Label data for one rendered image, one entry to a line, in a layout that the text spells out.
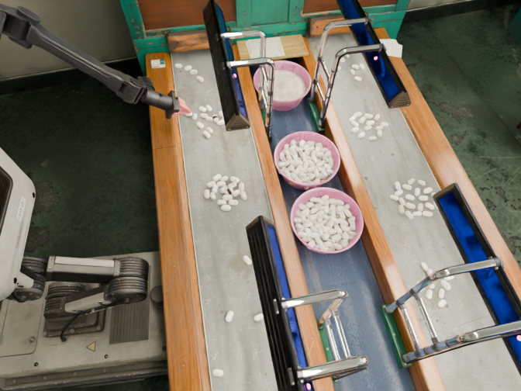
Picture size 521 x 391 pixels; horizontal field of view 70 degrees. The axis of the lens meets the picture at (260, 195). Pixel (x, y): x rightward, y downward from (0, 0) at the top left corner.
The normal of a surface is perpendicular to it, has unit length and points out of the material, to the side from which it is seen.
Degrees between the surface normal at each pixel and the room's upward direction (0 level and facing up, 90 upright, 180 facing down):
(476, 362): 0
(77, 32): 90
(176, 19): 90
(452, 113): 0
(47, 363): 0
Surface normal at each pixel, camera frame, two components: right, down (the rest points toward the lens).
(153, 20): 0.20, 0.85
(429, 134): 0.03, -0.50
